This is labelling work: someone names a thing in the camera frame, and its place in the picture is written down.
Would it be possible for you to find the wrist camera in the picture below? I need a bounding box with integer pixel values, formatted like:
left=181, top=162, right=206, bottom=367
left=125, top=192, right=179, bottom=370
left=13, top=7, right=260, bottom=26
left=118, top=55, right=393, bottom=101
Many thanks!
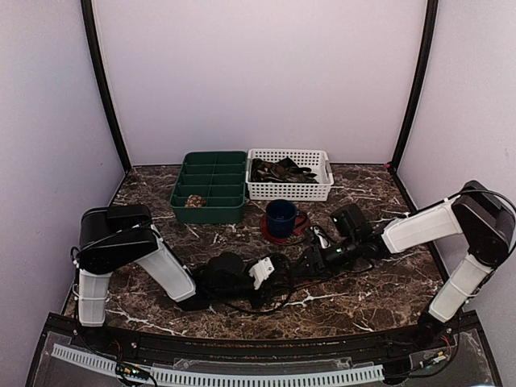
left=308, top=203, right=373, bottom=249
left=198, top=252, right=290, bottom=298

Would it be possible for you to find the blue enamel mug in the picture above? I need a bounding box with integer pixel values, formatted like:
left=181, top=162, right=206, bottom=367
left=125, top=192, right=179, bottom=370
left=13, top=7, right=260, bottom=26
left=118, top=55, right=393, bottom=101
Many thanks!
left=265, top=199, right=308, bottom=239

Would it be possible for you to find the white plastic basket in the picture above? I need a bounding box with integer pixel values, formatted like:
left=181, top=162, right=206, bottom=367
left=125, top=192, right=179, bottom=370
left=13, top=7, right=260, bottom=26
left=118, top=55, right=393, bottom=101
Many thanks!
left=245, top=149, right=334, bottom=202

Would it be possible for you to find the rolled brown tie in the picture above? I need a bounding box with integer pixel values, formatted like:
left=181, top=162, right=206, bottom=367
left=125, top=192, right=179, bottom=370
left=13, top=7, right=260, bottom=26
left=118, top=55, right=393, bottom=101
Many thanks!
left=185, top=194, right=207, bottom=208

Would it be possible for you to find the green compartment tray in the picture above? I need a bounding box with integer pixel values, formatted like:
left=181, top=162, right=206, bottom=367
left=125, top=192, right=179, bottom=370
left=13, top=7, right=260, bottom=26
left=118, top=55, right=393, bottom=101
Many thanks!
left=170, top=151, right=247, bottom=224

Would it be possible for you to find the black front rail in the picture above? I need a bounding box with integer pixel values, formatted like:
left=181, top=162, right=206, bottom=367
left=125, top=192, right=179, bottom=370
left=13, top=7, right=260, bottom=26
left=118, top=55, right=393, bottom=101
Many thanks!
left=85, top=327, right=420, bottom=363

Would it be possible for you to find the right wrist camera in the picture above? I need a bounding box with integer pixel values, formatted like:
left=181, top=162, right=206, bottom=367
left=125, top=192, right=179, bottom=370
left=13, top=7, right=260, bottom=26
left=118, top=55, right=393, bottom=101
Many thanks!
left=308, top=203, right=373, bottom=249

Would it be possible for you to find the camouflage ties pile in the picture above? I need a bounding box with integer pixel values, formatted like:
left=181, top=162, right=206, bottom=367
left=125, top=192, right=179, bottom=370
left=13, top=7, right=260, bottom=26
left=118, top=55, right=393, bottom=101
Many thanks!
left=249, top=157, right=318, bottom=184

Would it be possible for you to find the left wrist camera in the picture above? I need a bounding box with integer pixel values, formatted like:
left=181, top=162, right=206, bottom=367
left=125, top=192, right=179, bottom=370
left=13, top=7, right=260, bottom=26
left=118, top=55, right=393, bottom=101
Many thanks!
left=198, top=252, right=290, bottom=298

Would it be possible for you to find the red floral saucer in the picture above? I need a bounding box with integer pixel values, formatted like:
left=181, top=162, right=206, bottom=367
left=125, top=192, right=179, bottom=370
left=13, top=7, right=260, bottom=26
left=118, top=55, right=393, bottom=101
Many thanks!
left=260, top=211, right=311, bottom=246

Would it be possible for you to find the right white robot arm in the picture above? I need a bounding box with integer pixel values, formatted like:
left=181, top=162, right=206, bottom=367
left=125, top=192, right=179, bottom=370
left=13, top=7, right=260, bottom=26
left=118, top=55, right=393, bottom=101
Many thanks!
left=293, top=181, right=515, bottom=350

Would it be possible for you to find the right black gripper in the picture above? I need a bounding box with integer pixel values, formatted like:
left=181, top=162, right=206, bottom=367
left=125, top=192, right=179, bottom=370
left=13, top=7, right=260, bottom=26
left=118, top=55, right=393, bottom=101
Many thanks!
left=289, top=235, right=361, bottom=279

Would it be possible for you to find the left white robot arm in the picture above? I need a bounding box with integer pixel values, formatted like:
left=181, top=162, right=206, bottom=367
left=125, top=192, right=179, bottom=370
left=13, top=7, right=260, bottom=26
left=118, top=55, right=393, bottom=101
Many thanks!
left=71, top=205, right=294, bottom=352

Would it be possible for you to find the left black frame post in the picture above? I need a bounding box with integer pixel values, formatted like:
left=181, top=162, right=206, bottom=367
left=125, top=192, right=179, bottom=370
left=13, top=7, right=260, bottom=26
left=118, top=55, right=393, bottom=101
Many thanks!
left=80, top=0, right=132, bottom=173

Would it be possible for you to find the white cable duct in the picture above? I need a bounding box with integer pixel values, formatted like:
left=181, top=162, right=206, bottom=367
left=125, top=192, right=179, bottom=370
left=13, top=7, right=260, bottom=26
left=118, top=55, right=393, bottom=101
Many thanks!
left=51, top=343, right=385, bottom=386

